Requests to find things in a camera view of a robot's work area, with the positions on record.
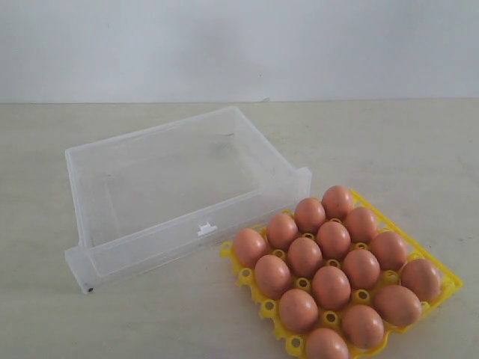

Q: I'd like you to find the brown egg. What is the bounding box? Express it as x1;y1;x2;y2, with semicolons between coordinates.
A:
311;266;351;311
266;213;299;251
400;258;442;302
373;284;422;327
294;197;326;234
287;237;323;278
305;328;349;359
369;231;408;271
316;221;351;260
278;289;319;334
254;254;293;300
341;249;380;289
321;185;353;221
344;206;377;244
233;228;268;268
341;304;385;349

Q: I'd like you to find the clear plastic bin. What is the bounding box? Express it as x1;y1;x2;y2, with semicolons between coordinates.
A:
64;107;312;294

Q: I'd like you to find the yellow plastic egg tray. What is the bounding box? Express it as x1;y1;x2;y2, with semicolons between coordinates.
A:
220;189;463;358

